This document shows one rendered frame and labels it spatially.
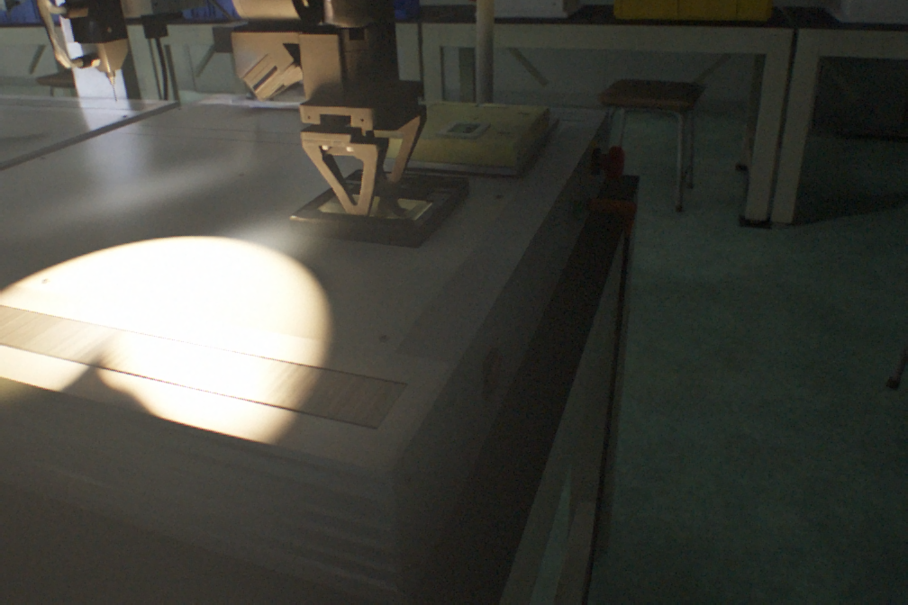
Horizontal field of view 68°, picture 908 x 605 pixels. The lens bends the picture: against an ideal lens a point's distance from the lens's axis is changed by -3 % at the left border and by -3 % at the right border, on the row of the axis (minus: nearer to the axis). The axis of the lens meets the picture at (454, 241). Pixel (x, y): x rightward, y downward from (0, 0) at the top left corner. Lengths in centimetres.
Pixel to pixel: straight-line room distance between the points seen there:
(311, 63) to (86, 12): 16
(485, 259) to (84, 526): 32
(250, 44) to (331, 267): 19
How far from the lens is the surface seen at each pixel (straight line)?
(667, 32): 275
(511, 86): 483
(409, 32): 298
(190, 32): 357
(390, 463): 34
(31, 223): 74
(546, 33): 281
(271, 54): 58
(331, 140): 54
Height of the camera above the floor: 108
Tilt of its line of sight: 24 degrees down
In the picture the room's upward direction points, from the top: 2 degrees counter-clockwise
